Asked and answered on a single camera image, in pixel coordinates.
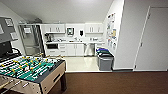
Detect white base cabinet with doors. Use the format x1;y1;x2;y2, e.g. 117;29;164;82
65;43;85;57

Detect chrome sink faucet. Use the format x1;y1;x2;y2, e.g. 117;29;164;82
73;36;79;43

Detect blue lidded recycling bin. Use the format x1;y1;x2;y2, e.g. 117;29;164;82
95;47;110;56

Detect grey trash bin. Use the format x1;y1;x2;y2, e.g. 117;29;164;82
97;53;115;72

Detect black microwave oven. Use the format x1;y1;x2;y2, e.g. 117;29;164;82
46;43;60;50

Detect stainless steel refrigerator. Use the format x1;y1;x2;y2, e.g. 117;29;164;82
18;23;46;57

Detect green foosball table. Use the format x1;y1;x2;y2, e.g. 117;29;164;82
0;54;68;94

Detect white paper sheet on fridge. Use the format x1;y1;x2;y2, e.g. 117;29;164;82
23;27;33;35

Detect white door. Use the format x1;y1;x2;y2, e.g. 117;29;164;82
133;6;168;72

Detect black chair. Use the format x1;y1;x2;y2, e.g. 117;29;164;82
0;41;23;61

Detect yellow wall poster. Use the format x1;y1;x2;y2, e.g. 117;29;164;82
109;28;118;43

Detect white wall cabinet two doors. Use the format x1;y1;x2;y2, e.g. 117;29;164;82
43;23;67;34

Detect red white wall poster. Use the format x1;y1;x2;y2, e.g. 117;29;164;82
106;13;116;30

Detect grey wall notice panel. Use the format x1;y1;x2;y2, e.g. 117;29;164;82
0;16;20;43

